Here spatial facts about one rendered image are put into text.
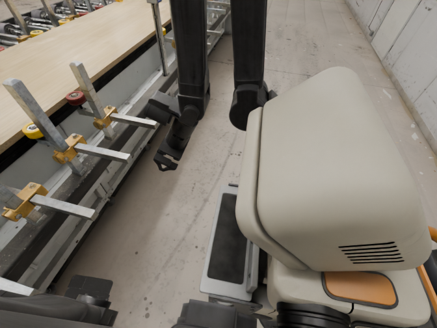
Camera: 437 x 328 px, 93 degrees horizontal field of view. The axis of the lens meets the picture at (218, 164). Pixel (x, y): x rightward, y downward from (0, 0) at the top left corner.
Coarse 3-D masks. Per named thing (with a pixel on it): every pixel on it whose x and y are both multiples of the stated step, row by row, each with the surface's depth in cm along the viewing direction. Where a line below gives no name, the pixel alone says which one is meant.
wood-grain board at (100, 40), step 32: (128, 0) 217; (64, 32) 155; (96, 32) 157; (128, 32) 159; (0, 64) 119; (32, 64) 121; (64, 64) 122; (96, 64) 124; (0, 96) 100; (64, 96) 102; (0, 128) 85
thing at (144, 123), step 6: (78, 108) 108; (84, 108) 108; (90, 108) 108; (84, 114) 108; (90, 114) 107; (114, 114) 106; (114, 120) 106; (120, 120) 105; (126, 120) 104; (132, 120) 103; (138, 120) 103; (144, 120) 103; (150, 120) 103; (144, 126) 104; (150, 126) 103; (156, 126) 104
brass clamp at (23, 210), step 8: (24, 192) 75; (32, 192) 75; (40, 192) 77; (48, 192) 80; (24, 200) 72; (8, 208) 70; (16, 208) 70; (24, 208) 73; (32, 208) 75; (8, 216) 69; (16, 216) 71; (24, 216) 73
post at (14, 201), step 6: (0, 186) 65; (0, 192) 65; (6, 192) 66; (0, 198) 65; (6, 198) 67; (12, 198) 69; (18, 198) 71; (6, 204) 68; (12, 204) 69; (18, 204) 71; (36, 210) 78; (30, 216) 76; (36, 216) 79
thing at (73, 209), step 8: (16, 192) 76; (32, 200) 74; (40, 200) 74; (48, 200) 74; (56, 200) 74; (48, 208) 75; (56, 208) 72; (64, 208) 72; (72, 208) 72; (80, 208) 72; (88, 208) 73; (80, 216) 72; (88, 216) 71; (96, 216) 73
